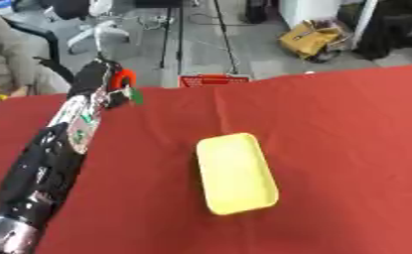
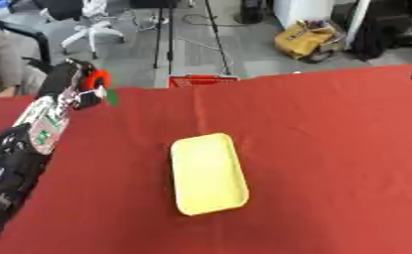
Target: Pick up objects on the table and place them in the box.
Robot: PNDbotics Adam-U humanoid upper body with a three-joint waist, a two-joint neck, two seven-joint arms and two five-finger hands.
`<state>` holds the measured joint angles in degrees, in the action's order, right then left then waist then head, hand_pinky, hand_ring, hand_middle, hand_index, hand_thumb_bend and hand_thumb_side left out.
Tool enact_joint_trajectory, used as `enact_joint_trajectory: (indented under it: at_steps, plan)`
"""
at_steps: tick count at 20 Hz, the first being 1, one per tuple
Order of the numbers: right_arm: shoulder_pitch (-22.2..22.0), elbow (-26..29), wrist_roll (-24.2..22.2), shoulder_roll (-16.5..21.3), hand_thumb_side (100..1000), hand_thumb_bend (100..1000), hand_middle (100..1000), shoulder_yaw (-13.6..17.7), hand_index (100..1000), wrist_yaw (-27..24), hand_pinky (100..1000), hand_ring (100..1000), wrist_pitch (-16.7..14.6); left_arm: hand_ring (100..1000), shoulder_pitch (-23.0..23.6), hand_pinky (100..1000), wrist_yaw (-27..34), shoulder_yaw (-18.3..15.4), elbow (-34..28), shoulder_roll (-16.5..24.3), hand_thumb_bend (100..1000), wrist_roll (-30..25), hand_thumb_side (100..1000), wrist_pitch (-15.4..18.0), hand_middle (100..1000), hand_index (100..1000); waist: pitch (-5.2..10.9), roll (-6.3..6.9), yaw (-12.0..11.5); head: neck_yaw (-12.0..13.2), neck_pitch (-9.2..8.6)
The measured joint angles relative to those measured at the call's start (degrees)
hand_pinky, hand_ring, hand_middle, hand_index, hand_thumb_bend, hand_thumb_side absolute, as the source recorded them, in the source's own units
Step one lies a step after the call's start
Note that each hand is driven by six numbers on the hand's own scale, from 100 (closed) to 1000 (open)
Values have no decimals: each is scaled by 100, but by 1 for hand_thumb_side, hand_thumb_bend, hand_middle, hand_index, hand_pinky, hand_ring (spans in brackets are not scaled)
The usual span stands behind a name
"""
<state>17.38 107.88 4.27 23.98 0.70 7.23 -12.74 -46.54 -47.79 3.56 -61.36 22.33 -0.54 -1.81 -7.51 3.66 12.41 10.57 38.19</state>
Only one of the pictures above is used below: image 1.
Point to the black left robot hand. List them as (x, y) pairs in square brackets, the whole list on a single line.
[(90, 79)]

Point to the office chair with white base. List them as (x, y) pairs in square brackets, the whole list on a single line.
[(99, 29)]

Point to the white cabinet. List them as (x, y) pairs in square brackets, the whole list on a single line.
[(313, 10)]

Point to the black tripod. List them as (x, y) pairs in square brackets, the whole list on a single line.
[(171, 36)]

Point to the black chair armrest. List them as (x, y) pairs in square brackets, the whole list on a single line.
[(46, 36)]

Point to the red plastic basket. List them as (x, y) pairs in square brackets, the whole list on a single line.
[(213, 80)]

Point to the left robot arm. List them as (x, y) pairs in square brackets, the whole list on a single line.
[(44, 172)]

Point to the person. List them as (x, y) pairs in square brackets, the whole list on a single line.
[(6, 56)]

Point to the yellow paper bag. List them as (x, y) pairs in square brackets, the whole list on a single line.
[(307, 38)]

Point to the yellow plastic tray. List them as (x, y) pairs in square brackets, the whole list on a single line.
[(235, 173)]

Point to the orange toy with green leaf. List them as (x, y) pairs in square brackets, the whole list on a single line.
[(124, 78)]

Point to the black bag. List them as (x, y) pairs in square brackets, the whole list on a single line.
[(255, 10)]

